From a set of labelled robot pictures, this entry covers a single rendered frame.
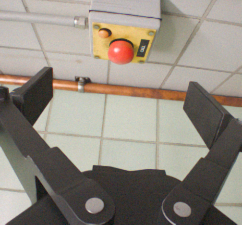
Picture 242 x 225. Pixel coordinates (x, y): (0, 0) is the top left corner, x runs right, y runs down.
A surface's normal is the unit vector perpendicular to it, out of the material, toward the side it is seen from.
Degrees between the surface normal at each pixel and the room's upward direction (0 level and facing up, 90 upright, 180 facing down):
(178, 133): 90
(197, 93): 1
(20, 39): 90
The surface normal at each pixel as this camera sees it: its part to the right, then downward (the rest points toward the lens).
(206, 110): -0.99, -0.09
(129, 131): 0.09, -0.35
